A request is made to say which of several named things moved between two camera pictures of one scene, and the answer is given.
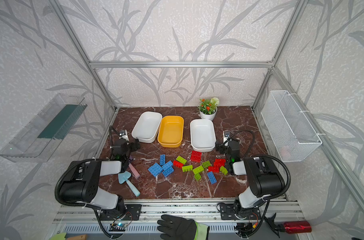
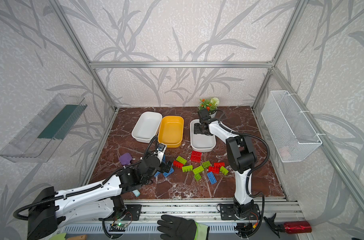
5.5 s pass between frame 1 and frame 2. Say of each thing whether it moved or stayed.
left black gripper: moved
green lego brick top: stayed
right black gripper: moved
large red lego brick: stayed
